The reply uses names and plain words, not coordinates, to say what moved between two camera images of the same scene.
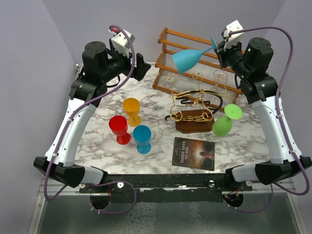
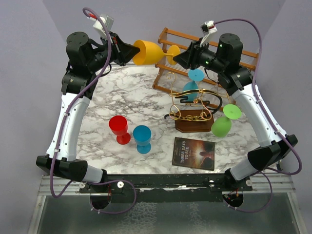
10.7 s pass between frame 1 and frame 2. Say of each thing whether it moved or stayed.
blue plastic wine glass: stayed
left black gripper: moved
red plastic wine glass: stayed
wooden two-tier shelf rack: stayed
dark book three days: stayed
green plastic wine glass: stayed
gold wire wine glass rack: stayed
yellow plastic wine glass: moved
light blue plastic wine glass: moved
